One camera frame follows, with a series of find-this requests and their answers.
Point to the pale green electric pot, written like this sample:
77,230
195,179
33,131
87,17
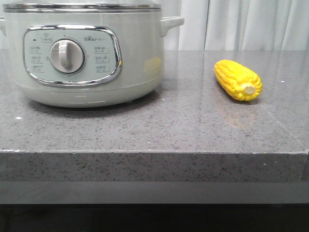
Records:
80,60

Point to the yellow corn cob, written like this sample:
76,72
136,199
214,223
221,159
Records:
239,82

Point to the glass pot lid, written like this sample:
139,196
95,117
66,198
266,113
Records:
80,6

